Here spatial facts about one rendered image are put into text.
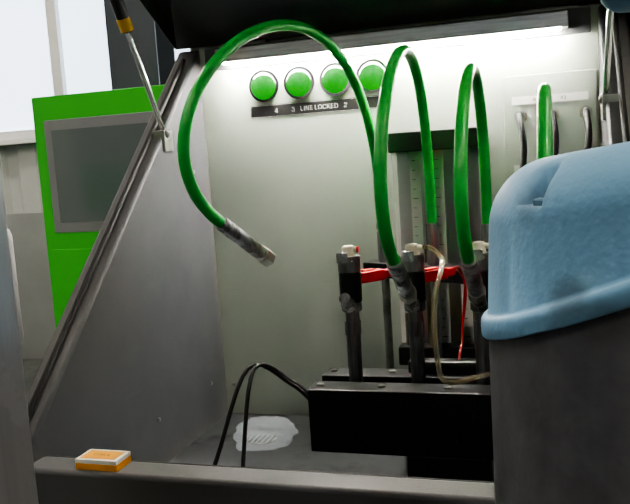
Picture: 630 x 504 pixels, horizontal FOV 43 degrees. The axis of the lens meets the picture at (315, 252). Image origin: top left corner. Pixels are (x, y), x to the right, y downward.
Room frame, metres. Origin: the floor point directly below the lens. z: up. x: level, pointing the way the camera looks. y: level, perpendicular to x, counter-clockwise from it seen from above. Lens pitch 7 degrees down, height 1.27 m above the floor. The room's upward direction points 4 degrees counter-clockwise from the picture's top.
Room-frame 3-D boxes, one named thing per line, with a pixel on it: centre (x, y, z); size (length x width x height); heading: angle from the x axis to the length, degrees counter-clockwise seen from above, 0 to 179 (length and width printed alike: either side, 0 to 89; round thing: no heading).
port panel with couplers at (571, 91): (1.16, -0.35, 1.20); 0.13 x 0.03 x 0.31; 72
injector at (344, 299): (0.97, -0.04, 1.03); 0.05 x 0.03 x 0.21; 162
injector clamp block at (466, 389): (0.94, -0.16, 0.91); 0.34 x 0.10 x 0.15; 72
